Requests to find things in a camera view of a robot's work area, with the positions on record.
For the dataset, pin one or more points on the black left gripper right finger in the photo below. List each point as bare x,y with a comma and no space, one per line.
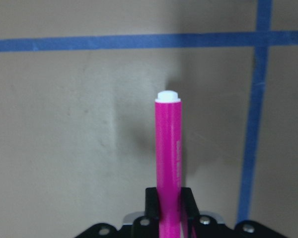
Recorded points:
188,206

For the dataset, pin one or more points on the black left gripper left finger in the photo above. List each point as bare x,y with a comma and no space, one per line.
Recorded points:
152,209

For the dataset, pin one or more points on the pink highlighter pen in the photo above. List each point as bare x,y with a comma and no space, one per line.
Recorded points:
168,122

